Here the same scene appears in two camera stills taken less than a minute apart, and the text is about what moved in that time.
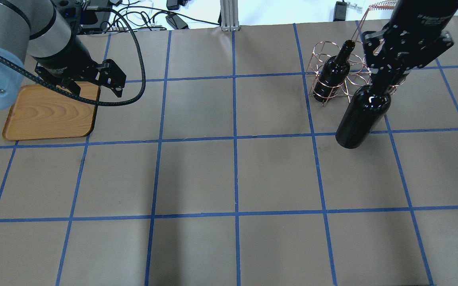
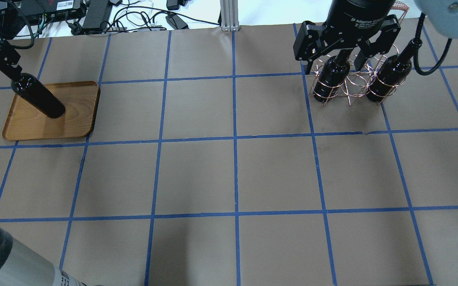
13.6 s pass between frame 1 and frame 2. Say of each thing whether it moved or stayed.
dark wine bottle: moved
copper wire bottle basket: moved
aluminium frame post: stayed
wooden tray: stayed
